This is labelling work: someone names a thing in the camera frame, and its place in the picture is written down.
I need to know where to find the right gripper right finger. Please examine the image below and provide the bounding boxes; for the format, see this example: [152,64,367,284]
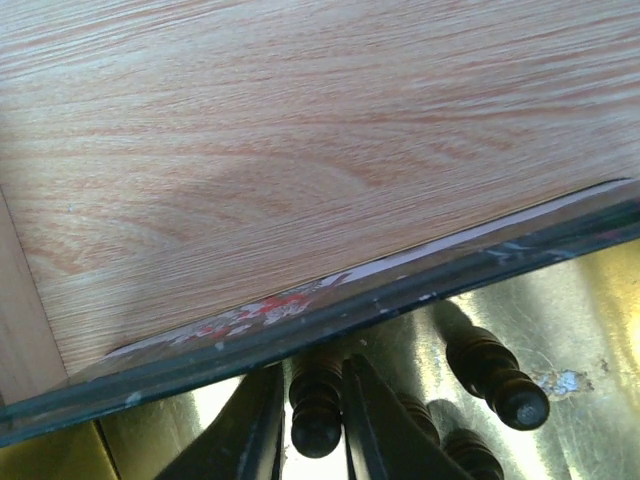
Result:
[342,354,470,479]

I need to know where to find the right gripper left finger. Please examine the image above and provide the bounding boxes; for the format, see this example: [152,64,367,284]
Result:
[157,367,284,480]

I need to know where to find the dark pawn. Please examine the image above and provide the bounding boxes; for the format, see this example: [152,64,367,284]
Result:
[433,301,550,431]
[289,349,342,459]

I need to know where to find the gold tin with pieces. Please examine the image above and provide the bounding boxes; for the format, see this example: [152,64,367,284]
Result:
[1,179,639,479]

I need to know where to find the wooden chess board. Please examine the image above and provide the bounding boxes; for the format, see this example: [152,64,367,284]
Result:
[1,200,67,405]

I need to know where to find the dark pawn standing in tin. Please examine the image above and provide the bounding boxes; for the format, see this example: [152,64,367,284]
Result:
[433,301,550,431]

